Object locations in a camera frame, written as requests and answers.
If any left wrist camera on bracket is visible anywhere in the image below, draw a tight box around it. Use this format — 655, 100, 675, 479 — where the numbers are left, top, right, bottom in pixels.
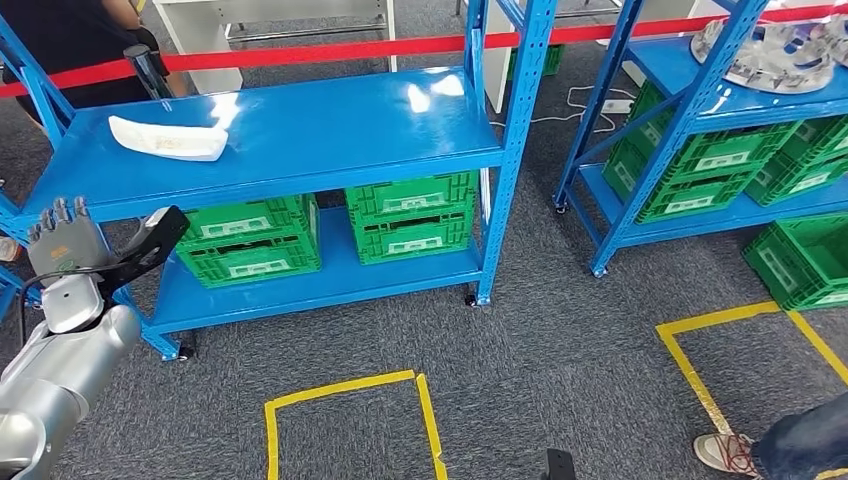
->
99, 205, 191, 299

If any blue metal shelf rack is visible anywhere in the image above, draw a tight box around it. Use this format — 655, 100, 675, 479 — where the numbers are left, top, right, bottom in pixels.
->
0, 0, 558, 362
553, 0, 848, 280

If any black stanchion post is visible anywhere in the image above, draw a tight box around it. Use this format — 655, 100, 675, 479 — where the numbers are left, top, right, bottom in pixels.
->
123, 44, 175, 101

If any white plastic part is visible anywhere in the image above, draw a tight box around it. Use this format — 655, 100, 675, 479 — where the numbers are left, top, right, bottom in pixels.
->
107, 115, 230, 163

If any silver metal part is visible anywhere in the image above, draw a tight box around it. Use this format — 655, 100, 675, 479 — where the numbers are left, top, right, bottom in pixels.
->
811, 16, 848, 68
690, 18, 836, 95

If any red barrier belt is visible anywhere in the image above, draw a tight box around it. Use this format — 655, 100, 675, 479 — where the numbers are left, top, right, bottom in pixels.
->
0, 3, 848, 99

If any white floor cable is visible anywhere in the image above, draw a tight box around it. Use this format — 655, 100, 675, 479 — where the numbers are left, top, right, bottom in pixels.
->
490, 84, 637, 130

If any black robot body edge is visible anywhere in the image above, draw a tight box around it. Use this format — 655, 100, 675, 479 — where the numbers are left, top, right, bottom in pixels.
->
539, 449, 578, 480

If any yellow floor tape square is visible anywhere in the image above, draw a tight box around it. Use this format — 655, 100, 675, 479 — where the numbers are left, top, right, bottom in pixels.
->
264, 369, 448, 480
655, 301, 848, 480

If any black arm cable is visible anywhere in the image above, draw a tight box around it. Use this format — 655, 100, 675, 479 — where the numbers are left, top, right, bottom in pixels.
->
17, 260, 144, 349

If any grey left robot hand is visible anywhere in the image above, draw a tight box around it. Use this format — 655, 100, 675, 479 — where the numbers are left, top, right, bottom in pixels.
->
26, 196, 114, 287

